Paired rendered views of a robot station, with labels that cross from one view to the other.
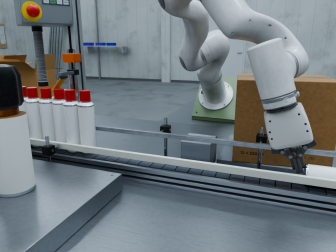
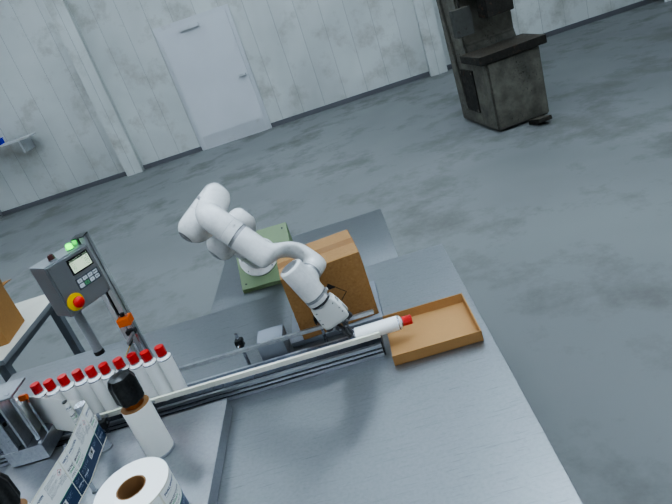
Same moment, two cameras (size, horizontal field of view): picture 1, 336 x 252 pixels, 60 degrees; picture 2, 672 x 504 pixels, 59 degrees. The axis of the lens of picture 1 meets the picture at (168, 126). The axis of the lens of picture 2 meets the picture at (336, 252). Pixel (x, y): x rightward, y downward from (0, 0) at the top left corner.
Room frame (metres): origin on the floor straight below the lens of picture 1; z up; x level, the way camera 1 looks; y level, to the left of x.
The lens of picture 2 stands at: (-1.01, 0.08, 1.99)
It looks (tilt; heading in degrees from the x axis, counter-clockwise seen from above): 24 degrees down; 345
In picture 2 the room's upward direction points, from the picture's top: 19 degrees counter-clockwise
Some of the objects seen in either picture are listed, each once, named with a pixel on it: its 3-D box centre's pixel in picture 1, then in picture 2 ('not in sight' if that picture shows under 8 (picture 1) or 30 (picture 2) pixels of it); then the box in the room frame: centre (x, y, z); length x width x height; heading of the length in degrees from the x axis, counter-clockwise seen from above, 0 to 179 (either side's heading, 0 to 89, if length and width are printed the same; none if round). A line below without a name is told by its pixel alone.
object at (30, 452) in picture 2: not in sight; (20, 421); (1.00, 0.78, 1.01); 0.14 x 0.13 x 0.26; 70
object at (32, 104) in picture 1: (35, 117); (115, 387); (0.97, 0.46, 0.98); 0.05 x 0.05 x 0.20
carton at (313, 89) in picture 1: (279, 116); (326, 283); (0.98, -0.39, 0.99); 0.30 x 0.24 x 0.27; 76
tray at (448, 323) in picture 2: not in sight; (430, 327); (0.59, -0.59, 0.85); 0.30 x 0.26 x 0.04; 70
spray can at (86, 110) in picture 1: (87, 122); (170, 369); (0.91, 0.26, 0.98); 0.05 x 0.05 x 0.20
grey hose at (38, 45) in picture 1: (40, 57); (86, 329); (1.09, 0.47, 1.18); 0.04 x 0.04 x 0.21
